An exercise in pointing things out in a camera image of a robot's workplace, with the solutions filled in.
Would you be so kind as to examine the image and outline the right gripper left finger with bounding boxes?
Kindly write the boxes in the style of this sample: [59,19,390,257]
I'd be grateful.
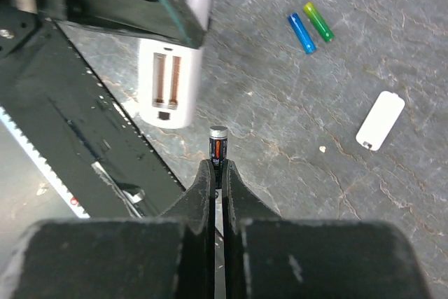
[1,160,214,298]

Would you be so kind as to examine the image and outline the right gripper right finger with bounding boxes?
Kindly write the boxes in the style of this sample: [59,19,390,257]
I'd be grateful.
[222,161,431,298]

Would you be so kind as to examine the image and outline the white remote control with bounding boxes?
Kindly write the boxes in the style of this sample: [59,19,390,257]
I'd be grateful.
[137,0,211,129]

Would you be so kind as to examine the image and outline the black battery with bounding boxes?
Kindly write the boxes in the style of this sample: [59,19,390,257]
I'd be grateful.
[209,125,228,189]

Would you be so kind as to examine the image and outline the white battery compartment cover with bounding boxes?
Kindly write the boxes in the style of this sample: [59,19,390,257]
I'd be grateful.
[356,91,405,151]

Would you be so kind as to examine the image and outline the green battery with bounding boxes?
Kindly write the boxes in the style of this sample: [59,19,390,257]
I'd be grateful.
[302,2,334,43]

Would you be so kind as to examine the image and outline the blue battery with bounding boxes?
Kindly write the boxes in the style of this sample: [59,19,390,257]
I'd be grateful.
[288,13,316,55]

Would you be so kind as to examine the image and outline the white slotted cable duct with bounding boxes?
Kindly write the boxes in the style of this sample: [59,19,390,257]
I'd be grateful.
[1,106,90,218]

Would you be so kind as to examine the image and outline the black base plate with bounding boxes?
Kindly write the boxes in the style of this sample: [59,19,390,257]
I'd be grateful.
[1,22,182,218]

